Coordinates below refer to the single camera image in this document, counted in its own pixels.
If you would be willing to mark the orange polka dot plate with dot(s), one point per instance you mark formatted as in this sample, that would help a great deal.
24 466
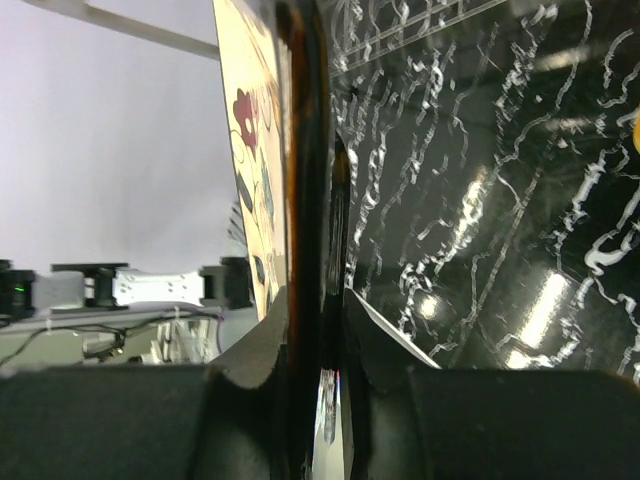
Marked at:
636 129

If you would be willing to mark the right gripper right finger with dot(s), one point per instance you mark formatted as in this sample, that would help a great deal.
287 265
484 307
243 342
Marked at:
404 418

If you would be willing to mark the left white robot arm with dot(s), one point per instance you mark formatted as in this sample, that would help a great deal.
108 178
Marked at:
82 288

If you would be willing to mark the left aluminium frame post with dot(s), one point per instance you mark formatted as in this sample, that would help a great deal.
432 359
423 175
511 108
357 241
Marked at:
87 12

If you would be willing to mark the floral square plate dark rim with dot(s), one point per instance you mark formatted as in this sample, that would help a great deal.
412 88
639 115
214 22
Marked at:
275 73

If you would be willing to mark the steel two-tier dish rack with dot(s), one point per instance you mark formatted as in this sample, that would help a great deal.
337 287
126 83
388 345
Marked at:
361 31

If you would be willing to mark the black marble pattern mat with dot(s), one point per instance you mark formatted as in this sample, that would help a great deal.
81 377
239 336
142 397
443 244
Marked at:
495 205

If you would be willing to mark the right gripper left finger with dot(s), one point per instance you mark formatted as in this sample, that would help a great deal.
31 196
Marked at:
140 420

